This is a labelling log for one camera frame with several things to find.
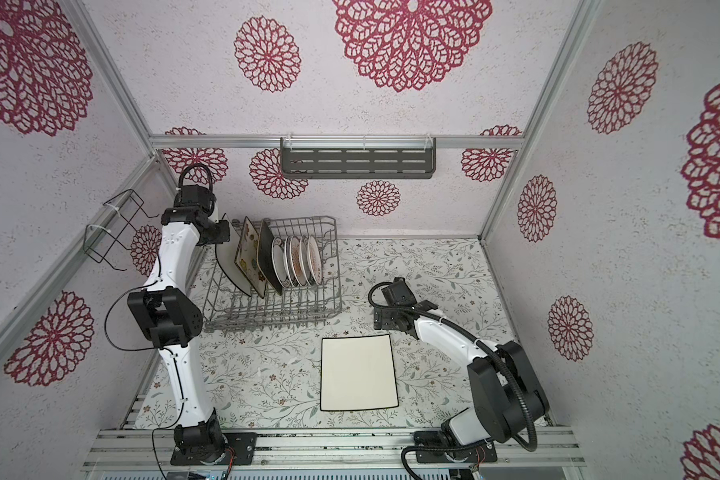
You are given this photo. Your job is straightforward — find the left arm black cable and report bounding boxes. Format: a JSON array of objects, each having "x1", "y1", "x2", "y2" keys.
[{"x1": 177, "y1": 163, "x2": 215, "y2": 188}]

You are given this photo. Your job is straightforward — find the grey slotted wall shelf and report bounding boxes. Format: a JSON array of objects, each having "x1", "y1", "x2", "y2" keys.
[{"x1": 279, "y1": 137, "x2": 437, "y2": 180}]

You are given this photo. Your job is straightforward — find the black wire wall holder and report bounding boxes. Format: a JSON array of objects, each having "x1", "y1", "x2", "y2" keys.
[{"x1": 82, "y1": 188, "x2": 157, "y2": 272}]

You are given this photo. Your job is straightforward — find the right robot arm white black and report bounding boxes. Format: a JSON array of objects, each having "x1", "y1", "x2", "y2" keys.
[{"x1": 367, "y1": 277, "x2": 550, "y2": 452}]

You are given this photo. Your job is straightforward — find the aluminium mounting rail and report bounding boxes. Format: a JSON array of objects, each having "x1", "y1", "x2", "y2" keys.
[{"x1": 79, "y1": 427, "x2": 586, "y2": 473}]

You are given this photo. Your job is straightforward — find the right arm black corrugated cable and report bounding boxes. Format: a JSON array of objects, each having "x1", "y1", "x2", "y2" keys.
[{"x1": 367, "y1": 280, "x2": 539, "y2": 480}]

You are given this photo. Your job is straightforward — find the grey wire dish rack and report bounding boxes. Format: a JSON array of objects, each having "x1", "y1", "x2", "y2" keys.
[{"x1": 191, "y1": 216, "x2": 342, "y2": 332}]

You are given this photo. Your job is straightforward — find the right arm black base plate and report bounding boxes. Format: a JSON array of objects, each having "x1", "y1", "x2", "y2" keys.
[{"x1": 413, "y1": 430, "x2": 498, "y2": 464}]

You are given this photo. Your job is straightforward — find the white square plate black rim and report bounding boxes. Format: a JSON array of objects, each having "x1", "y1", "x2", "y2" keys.
[{"x1": 320, "y1": 334, "x2": 399, "y2": 412}]

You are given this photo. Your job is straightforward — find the floral patterned rectangular plate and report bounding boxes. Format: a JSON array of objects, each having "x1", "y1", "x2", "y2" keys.
[{"x1": 235, "y1": 217, "x2": 267, "y2": 298}]

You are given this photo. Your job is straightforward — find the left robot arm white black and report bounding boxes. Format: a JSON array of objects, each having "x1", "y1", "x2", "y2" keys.
[{"x1": 127, "y1": 184, "x2": 229, "y2": 465}]

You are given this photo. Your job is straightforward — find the white round plate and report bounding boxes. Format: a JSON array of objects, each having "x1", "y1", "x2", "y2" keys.
[
  {"x1": 298, "y1": 237, "x2": 311, "y2": 285},
  {"x1": 271, "y1": 238, "x2": 290, "y2": 289},
  {"x1": 307, "y1": 236, "x2": 323, "y2": 285},
  {"x1": 284, "y1": 236, "x2": 300, "y2": 288}
]

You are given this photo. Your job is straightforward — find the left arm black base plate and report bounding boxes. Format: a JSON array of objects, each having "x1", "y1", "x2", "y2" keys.
[{"x1": 170, "y1": 432, "x2": 258, "y2": 466}]

